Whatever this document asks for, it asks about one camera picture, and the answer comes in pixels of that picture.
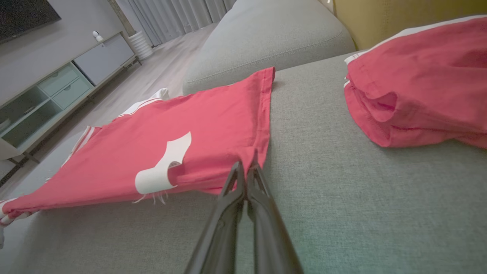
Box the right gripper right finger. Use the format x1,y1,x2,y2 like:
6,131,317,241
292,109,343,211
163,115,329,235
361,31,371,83
247,150,305,274

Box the large grey sofa seat cushion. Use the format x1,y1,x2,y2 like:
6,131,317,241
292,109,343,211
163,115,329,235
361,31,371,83
0,51,487,274

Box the red shorts white trim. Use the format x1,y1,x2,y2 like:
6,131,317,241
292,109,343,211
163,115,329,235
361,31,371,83
344,15,487,149

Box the grey pleated curtains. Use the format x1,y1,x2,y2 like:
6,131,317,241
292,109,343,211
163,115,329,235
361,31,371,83
116,0,236,47

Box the yellow sofa backrest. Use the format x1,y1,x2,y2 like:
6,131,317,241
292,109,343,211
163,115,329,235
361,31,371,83
333,0,487,51

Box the red basketball jersey number 23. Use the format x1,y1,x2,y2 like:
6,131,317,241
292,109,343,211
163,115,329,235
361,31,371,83
0,67,275,229

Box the black wall television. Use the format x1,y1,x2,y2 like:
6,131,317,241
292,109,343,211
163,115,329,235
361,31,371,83
0,0,61,45

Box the indoor plant with trunk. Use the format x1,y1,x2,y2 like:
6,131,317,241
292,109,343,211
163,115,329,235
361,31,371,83
108,0,136,37

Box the white ribbed plant pot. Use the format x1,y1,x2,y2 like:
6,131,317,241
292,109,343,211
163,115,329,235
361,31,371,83
128,30,153,61

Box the grey green TV cabinet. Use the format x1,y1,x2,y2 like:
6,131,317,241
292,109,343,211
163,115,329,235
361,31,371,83
0,31,142,168

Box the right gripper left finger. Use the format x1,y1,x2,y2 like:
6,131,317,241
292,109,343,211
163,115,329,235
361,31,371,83
185,160,246,274

